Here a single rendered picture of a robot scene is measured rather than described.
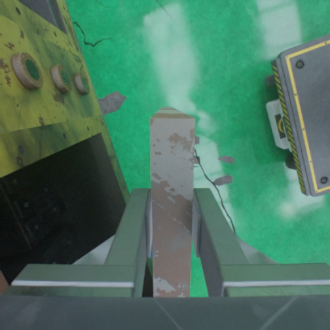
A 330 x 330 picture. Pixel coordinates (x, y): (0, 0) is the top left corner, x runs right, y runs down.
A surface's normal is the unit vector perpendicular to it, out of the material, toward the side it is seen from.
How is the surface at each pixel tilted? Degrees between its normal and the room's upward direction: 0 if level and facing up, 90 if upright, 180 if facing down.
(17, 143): 90
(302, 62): 0
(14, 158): 90
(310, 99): 0
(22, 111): 90
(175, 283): 0
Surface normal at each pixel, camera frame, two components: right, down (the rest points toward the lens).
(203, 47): 0.00, 0.25
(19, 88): 0.96, -0.26
